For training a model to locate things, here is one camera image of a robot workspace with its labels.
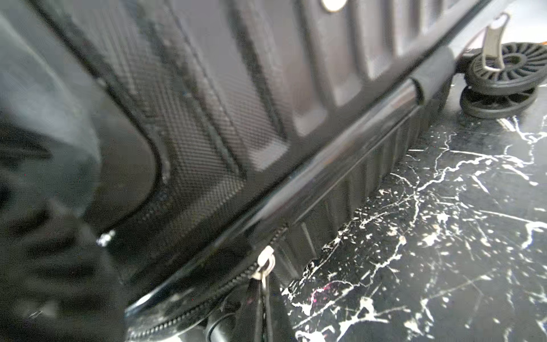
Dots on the black hard-shell suitcase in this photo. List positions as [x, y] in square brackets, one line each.
[150, 150]

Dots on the silver zipper pull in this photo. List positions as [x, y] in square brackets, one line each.
[266, 262]

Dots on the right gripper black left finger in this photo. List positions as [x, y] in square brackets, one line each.
[249, 322]

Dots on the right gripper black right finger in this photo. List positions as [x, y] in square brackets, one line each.
[276, 322]

